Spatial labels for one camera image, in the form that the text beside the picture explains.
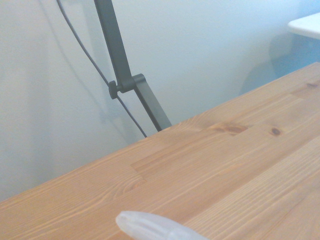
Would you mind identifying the clear hand sanitizer bottle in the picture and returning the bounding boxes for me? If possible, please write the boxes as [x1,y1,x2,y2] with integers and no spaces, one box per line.
[115,210,211,240]

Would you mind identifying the dark green camera stand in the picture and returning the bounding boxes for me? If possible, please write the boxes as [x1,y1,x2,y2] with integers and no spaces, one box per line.
[93,0,173,133]

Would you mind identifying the grey exterior camera cable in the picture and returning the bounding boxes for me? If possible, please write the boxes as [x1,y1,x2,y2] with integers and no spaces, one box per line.
[56,0,148,139]

